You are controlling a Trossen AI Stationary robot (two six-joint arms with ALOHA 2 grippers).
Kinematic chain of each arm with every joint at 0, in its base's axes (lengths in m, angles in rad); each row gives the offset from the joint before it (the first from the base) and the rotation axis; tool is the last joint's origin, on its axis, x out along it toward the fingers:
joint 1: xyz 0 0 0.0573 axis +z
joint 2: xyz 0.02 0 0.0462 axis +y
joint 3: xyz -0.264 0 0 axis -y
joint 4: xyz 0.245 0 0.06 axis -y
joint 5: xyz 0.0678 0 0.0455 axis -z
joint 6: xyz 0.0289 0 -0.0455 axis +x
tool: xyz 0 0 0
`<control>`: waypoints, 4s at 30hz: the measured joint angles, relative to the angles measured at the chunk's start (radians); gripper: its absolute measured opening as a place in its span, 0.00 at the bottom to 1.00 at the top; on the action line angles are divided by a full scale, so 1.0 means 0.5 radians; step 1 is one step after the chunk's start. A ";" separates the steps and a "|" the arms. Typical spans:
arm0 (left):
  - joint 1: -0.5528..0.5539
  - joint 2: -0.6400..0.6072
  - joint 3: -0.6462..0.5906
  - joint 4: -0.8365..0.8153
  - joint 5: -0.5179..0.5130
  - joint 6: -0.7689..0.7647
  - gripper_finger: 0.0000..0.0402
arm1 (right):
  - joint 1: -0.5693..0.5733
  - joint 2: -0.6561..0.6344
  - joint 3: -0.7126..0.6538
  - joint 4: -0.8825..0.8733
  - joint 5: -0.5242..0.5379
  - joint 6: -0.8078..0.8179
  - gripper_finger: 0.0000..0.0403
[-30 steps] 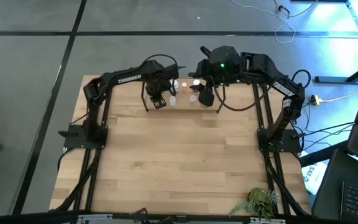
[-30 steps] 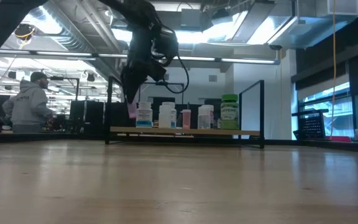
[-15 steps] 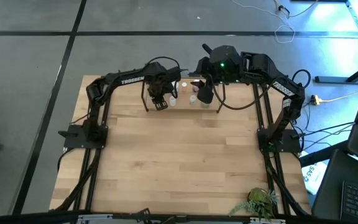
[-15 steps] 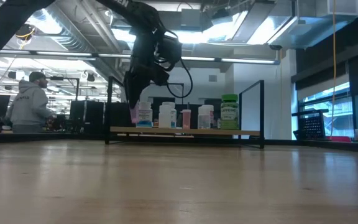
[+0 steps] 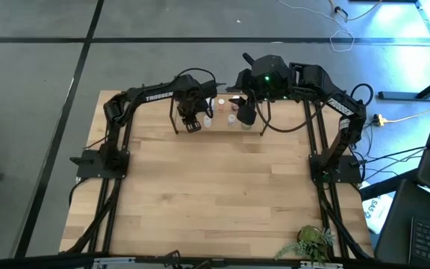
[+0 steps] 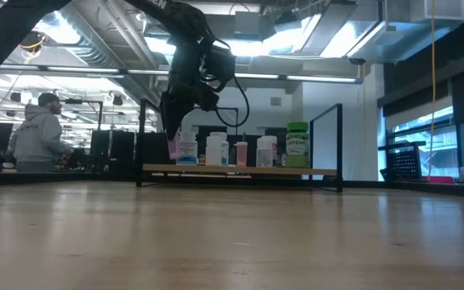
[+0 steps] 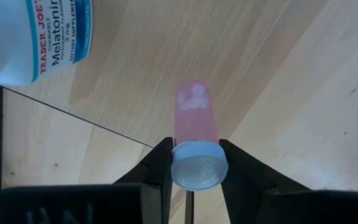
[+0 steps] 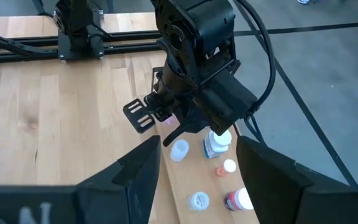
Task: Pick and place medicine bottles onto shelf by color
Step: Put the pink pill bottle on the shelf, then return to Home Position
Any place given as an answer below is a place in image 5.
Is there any wooden shelf black metal frame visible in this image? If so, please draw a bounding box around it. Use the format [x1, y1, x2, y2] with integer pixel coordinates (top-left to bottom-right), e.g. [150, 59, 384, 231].
[169, 89, 272, 137]

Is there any black power cable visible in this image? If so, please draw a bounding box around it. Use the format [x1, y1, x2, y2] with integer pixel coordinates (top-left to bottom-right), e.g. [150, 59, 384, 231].
[356, 145, 428, 166]

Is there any black aluminium rig frame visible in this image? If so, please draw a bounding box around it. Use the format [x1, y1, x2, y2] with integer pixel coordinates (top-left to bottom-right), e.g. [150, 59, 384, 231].
[0, 90, 430, 269]

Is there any white floor cable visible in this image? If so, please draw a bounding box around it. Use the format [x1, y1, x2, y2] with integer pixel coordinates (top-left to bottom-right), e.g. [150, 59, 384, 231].
[277, 0, 356, 53]

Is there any yellow cable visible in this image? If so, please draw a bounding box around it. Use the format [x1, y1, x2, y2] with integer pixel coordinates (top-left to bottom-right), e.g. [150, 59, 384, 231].
[384, 107, 430, 124]

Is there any white printed paper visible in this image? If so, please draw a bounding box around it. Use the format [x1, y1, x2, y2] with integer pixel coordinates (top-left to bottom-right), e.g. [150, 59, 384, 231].
[361, 182, 394, 235]

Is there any black desk leg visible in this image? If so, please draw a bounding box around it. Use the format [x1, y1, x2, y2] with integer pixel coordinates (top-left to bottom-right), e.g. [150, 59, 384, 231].
[377, 69, 430, 102]

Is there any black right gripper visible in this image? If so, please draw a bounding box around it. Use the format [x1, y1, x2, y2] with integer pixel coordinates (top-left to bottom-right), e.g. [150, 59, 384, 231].
[232, 68, 265, 127]

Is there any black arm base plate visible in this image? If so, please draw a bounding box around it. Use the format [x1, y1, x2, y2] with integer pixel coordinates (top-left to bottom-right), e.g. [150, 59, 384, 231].
[309, 155, 364, 184]
[75, 149, 131, 179]

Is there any potted green succulent plant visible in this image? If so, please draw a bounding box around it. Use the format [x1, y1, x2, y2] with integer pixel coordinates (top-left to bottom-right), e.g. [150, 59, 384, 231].
[274, 224, 335, 266]

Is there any silver mounting bracket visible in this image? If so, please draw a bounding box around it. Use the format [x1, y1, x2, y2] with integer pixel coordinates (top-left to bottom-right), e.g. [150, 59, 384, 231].
[299, 261, 345, 269]
[91, 256, 137, 268]

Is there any black plug with cable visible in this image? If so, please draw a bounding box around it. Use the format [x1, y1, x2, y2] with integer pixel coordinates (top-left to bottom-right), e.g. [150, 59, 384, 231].
[328, 0, 384, 22]

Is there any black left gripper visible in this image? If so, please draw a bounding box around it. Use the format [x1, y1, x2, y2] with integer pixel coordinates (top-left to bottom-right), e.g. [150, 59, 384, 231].
[175, 87, 211, 135]

